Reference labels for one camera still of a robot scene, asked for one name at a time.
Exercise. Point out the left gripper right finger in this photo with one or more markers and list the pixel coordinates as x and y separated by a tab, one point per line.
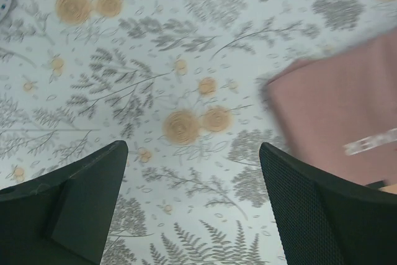
324	219

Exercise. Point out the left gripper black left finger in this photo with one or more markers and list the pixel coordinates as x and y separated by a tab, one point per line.
63	217

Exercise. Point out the pink printed t shirt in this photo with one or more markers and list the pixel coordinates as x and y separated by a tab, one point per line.
339	113

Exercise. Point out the floral table mat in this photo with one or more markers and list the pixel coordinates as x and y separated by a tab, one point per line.
183	83

